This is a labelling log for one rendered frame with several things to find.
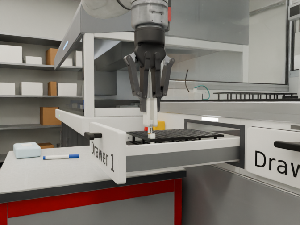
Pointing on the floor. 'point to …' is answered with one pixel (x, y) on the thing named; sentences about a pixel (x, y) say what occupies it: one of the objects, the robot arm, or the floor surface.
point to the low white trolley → (85, 193)
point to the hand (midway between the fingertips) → (150, 112)
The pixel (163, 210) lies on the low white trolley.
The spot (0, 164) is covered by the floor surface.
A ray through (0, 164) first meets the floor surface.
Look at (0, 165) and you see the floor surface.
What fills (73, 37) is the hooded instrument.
